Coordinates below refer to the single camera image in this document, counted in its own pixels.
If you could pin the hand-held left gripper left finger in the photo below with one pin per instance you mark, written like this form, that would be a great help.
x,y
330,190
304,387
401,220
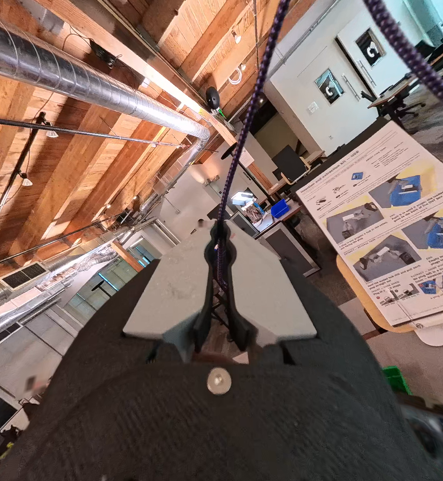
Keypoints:
x,y
169,293

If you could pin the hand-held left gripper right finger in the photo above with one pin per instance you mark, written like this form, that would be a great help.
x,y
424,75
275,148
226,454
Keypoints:
x,y
266,300

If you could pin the green plastic bin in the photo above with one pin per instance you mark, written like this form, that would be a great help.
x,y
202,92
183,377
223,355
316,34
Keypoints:
x,y
396,379

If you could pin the grey metal cabinet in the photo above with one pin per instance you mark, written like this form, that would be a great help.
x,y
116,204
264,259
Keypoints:
x,y
289,244

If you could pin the small blue storage bin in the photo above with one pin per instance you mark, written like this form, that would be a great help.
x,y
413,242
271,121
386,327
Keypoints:
x,y
280,208

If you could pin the black monitor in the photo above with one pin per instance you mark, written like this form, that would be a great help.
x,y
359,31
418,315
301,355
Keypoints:
x,y
287,161

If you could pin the printed instruction sheet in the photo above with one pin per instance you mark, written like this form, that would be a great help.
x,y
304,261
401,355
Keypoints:
x,y
394,210

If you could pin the white spot lamp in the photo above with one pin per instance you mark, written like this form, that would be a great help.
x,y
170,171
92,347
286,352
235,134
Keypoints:
x,y
51,132
237,37
26,181

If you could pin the black round ceiling device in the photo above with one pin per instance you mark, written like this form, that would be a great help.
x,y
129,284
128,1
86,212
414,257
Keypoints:
x,y
213,97

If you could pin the black logo sign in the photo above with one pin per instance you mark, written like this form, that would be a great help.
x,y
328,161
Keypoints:
x,y
371,47
329,86

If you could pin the silver duct with vent grilles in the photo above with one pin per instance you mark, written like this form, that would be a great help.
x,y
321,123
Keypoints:
x,y
22,276

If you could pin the silver spiral ventilation duct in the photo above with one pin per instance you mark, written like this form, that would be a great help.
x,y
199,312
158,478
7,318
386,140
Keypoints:
x,y
75,75

